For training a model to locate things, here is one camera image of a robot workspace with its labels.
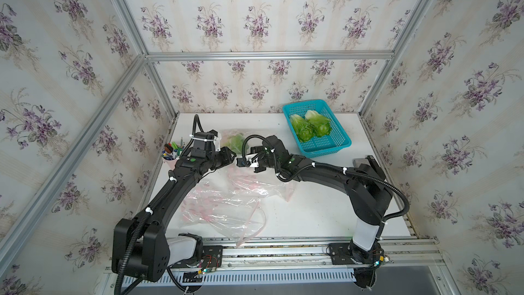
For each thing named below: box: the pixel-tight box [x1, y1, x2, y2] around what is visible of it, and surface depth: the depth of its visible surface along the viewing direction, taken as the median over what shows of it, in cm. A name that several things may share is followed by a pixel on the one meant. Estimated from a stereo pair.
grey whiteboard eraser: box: [352, 155, 387, 181], surface depth 97 cm
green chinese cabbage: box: [290, 114, 314, 143], surface depth 105 cm
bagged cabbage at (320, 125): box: [304, 109, 332, 138], surface depth 109 cm
